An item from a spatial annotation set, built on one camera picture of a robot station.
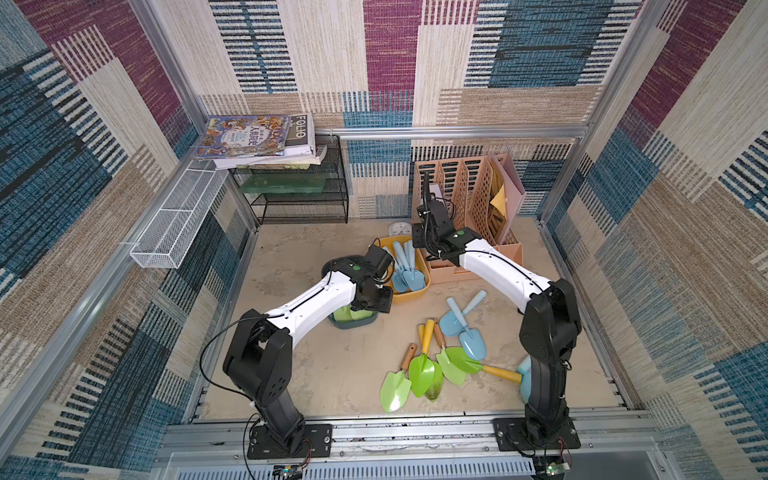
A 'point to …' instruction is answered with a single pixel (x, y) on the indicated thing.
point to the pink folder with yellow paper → (507, 188)
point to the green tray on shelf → (285, 183)
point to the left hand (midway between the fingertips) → (382, 302)
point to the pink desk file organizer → (465, 181)
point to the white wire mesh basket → (167, 234)
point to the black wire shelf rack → (314, 194)
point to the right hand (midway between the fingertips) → (419, 226)
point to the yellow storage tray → (420, 261)
